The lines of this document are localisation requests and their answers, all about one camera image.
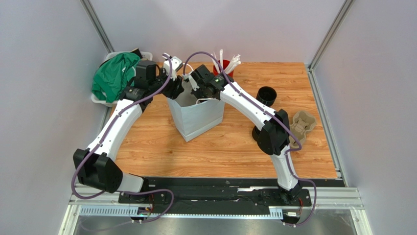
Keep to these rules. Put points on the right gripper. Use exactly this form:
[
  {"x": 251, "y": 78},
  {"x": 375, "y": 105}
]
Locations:
[{"x": 198, "y": 77}]

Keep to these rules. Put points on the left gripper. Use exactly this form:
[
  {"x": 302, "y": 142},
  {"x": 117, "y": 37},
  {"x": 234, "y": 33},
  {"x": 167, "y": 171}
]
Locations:
[{"x": 175, "y": 88}]

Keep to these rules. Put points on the white paper bag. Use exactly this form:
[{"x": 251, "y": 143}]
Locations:
[{"x": 193, "y": 116}]

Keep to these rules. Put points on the stack of black cups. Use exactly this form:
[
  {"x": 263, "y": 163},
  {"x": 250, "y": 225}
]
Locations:
[{"x": 266, "y": 95}]

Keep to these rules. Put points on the stack of black lids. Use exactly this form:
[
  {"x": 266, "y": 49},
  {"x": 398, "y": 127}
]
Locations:
[{"x": 255, "y": 133}]

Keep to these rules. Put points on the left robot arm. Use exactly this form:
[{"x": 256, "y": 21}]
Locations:
[{"x": 96, "y": 165}]

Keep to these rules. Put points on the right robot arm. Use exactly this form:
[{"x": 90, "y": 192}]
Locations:
[{"x": 273, "y": 126}]

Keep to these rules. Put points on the red straw cup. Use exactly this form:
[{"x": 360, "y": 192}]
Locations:
[{"x": 227, "y": 66}]

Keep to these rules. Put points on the white wrapped straws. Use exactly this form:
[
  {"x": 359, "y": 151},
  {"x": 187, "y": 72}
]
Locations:
[{"x": 235, "y": 59}]

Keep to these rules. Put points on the green cloth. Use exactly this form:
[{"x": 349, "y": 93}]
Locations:
[{"x": 112, "y": 77}]

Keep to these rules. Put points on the cardboard cup carrier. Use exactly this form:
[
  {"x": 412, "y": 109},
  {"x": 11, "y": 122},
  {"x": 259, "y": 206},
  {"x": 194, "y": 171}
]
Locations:
[{"x": 302, "y": 123}]

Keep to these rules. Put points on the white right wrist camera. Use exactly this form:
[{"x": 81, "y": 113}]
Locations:
[{"x": 190, "y": 80}]

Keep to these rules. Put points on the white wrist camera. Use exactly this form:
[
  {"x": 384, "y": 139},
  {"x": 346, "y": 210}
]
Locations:
[
  {"x": 172, "y": 65},
  {"x": 190, "y": 80}
]

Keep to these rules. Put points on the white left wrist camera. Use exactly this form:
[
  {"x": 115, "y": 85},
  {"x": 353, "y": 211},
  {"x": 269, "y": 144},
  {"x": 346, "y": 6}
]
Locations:
[{"x": 172, "y": 65}]

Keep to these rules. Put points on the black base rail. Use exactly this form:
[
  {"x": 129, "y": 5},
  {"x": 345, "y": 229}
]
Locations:
[{"x": 219, "y": 198}]

